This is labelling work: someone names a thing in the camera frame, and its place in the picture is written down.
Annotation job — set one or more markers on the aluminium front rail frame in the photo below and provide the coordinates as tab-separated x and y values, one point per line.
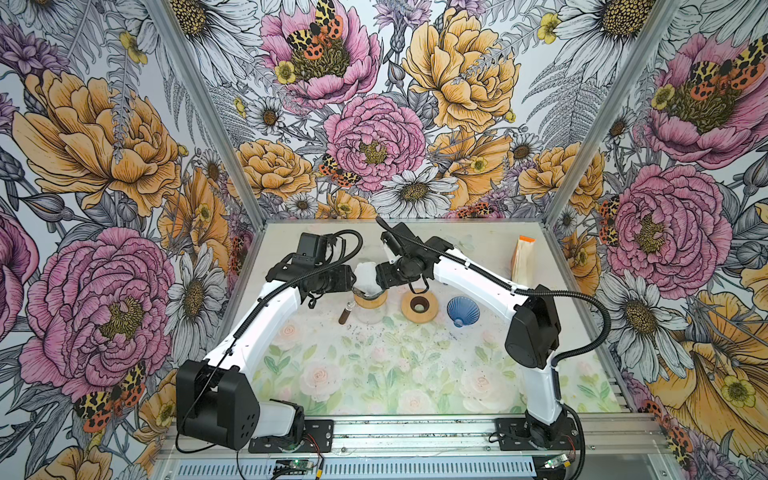
615	446

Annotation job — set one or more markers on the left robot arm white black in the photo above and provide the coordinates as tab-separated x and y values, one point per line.
216	402

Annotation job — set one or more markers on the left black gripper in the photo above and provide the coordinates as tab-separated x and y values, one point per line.
344	283

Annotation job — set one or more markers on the green circuit board right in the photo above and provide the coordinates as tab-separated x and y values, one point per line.
559	461

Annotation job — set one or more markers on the white paper coffee filter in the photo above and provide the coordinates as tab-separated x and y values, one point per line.
366	277

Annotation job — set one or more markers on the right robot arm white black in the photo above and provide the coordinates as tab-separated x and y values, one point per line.
533	323

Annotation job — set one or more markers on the green circuit board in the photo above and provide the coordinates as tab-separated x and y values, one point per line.
293	467
559	461

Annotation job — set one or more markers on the coffee filter pack orange top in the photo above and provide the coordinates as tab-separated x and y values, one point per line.
522	263

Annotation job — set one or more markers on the grey glass dripper cone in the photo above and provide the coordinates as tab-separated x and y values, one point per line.
367	296

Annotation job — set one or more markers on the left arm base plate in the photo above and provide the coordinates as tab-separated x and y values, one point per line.
304	436

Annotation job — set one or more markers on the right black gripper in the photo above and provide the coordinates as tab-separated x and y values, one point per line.
386	276

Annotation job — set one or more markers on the clear glass carafe brown handle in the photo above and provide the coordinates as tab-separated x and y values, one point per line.
354	313

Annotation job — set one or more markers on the green circuit board left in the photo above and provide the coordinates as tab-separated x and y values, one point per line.
293	467

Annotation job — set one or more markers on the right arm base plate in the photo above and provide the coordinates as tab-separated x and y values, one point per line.
523	434

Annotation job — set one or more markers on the blue glass dripper cone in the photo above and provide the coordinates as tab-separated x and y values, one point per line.
463	311

